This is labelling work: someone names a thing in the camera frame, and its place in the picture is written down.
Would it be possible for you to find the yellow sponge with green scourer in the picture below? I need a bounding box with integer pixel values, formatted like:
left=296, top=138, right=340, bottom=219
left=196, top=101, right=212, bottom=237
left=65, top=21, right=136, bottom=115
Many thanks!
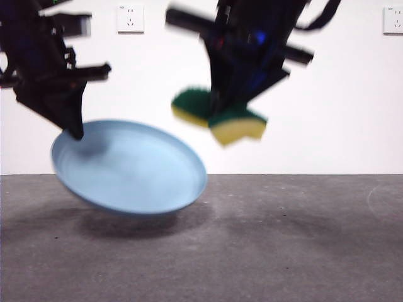
left=171, top=86, right=268, bottom=147

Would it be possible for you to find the light blue round plate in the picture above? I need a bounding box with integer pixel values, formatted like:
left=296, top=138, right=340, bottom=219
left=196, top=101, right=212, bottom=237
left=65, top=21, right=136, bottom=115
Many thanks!
left=50, top=118, right=208, bottom=218

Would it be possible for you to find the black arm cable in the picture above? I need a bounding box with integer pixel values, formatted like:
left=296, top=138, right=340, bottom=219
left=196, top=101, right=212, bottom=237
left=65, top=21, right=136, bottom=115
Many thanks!
left=295, top=0, right=343, bottom=31

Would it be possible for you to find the white wall socket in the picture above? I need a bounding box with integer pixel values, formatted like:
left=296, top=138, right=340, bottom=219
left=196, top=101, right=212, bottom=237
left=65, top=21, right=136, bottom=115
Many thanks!
left=382, top=6, right=403, bottom=35
left=116, top=5, right=145, bottom=34

